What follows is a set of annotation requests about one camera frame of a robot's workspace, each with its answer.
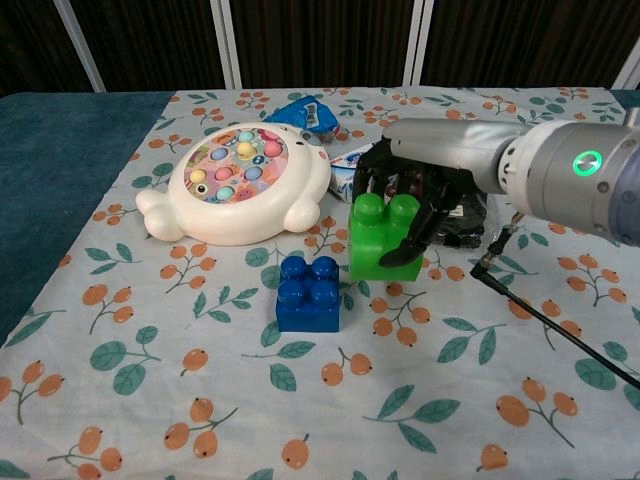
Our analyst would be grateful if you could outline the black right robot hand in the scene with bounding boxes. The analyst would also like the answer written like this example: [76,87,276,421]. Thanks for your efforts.
[353,118,531,268]

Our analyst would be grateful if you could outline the green building block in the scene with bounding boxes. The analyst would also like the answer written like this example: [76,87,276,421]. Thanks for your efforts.
[347,193,424,283]

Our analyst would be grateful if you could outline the blue building block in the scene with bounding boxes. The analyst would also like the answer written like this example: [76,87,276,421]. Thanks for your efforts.
[275,255,342,334]

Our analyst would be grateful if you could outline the black gloves in plastic bag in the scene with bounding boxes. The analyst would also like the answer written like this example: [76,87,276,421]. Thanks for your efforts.
[432,192,501,249]

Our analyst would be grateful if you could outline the white blue soap box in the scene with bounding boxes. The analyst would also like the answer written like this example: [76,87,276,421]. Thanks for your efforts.
[328,141,377,203]

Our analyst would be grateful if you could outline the blue snack packet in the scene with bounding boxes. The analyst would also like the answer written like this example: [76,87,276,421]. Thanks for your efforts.
[263,95,348,146]

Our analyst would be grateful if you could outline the white fishing game toy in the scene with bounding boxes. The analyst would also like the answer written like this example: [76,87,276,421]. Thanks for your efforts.
[135,122,332,247]

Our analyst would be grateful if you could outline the floral fruit print tablecloth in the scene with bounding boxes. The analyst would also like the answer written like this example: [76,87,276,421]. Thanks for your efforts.
[0,87,640,480]

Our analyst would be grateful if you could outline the teal velvet table cover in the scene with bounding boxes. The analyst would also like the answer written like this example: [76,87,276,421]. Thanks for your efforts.
[0,90,174,346]

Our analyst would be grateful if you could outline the white partition frame post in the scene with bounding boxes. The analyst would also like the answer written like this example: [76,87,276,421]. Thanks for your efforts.
[610,41,640,90]
[402,0,434,86]
[208,0,242,90]
[52,0,107,93]

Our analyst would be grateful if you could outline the black cable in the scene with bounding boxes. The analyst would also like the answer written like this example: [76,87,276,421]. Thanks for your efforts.
[469,211,640,390]

